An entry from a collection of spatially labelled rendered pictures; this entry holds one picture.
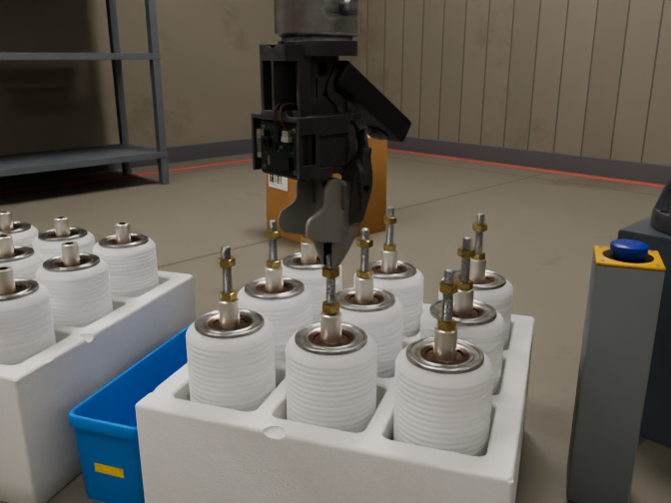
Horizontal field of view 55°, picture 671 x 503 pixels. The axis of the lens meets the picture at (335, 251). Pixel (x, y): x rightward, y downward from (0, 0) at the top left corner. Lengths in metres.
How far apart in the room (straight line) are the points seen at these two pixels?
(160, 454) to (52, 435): 0.20
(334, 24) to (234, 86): 3.13
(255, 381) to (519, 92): 2.87
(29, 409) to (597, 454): 0.68
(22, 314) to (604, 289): 0.68
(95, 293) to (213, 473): 0.35
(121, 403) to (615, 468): 0.63
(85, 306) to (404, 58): 3.12
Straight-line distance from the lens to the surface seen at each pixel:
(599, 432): 0.85
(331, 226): 0.60
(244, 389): 0.70
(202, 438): 0.70
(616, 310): 0.79
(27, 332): 0.88
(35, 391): 0.86
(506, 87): 3.46
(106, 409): 0.91
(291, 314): 0.78
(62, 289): 0.95
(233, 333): 0.68
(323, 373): 0.64
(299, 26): 0.57
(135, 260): 1.03
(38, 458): 0.89
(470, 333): 0.71
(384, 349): 0.76
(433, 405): 0.62
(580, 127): 3.28
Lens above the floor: 0.53
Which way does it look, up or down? 17 degrees down
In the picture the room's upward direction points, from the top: straight up
